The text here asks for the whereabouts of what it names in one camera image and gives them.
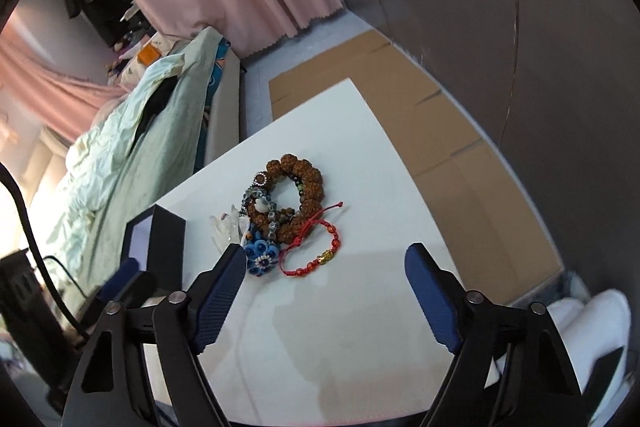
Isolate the black jewelry box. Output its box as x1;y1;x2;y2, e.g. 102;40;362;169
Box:
120;205;186;293

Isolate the blue flower brooch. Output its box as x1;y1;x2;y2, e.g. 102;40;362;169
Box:
243;228;280;277

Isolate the white butterfly brooch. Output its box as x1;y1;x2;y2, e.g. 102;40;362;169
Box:
209;205;250;254

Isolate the brown rudraksha bead bracelet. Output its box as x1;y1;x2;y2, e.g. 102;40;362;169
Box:
246;152;326;245

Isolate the red string bead bracelet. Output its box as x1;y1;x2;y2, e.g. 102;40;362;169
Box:
278;200;345;279

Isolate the flattened cardboard sheet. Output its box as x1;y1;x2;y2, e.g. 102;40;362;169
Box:
269;30;562;303

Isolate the white cloth bundle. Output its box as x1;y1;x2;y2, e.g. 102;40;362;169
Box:
547;289;631;426

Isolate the pale green duvet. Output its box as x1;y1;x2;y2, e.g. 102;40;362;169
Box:
44;53;186;269

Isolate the green bed sheet bed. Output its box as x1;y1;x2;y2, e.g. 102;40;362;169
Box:
29;26;241;308

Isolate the black garment on bed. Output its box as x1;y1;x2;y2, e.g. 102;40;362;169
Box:
131;76;179;147

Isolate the orange box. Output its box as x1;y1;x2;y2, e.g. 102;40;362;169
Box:
137;42;162;67

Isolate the black cable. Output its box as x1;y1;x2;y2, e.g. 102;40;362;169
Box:
0;161;91;343

